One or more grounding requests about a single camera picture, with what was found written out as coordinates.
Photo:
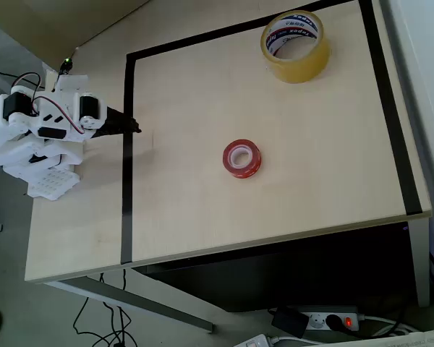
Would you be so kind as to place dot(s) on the black power adapter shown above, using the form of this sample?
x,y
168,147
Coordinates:
x,y
289,321

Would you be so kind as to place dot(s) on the black tape strip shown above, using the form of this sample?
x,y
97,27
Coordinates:
x,y
127,199
202,36
390,108

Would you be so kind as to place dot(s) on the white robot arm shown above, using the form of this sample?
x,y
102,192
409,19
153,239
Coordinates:
x,y
0,119

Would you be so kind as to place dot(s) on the red tape roll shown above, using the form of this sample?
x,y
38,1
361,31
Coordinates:
x,y
255,162

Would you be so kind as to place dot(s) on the grey metal table leg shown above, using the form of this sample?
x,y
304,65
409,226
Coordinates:
x,y
137,301
419,260

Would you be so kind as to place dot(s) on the white power strip red switch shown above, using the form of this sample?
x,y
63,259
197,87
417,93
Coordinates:
x,y
316,320

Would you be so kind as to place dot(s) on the black round plug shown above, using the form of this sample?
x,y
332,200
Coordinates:
x,y
335,322

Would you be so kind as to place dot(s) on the small black gripper camera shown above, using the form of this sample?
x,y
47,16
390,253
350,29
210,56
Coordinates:
x,y
65,66

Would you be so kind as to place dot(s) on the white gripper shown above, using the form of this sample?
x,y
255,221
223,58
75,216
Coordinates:
x,y
89,105

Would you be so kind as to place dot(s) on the yellow tape roll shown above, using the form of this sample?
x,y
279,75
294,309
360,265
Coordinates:
x,y
311,65

